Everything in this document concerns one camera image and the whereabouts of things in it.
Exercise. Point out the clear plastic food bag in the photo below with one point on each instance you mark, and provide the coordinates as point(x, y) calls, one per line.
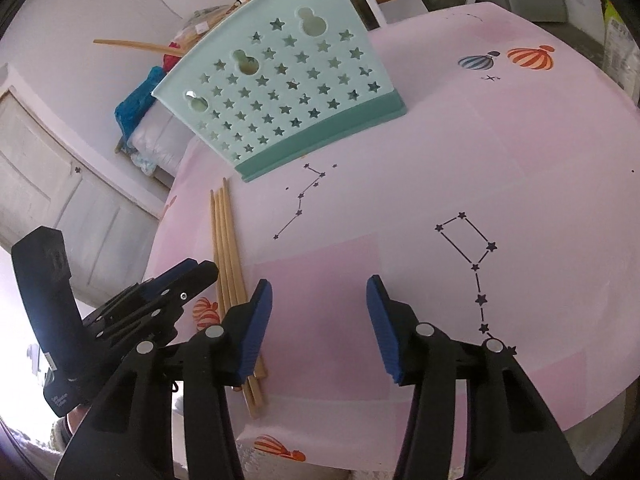
point(197, 22)

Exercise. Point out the green yellow rice bag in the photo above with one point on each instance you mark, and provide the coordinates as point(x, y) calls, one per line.
point(620, 40)

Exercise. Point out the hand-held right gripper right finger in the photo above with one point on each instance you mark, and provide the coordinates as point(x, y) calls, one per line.
point(385, 330)

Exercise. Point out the person's left forearm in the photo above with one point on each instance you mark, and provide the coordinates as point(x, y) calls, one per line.
point(65, 427)

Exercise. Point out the red plastic bag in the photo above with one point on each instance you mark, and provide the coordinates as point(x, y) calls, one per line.
point(170, 60)

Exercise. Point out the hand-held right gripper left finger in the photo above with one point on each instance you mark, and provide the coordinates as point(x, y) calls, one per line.
point(255, 330)

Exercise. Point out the mint green utensil holder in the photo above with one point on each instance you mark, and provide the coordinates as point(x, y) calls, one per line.
point(320, 137)

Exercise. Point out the white storage box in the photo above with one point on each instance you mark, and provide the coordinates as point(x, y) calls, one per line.
point(405, 7)

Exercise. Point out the blue cloth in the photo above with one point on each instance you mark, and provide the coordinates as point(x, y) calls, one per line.
point(137, 105)

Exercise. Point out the large white wrapped bundle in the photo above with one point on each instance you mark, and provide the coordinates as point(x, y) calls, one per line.
point(150, 135)

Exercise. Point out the pink printed tablecloth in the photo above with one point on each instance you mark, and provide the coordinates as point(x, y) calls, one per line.
point(400, 185)

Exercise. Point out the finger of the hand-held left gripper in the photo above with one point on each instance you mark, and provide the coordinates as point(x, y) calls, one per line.
point(195, 282)
point(165, 280)

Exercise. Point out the white panelled door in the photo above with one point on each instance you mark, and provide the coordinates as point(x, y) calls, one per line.
point(60, 185)

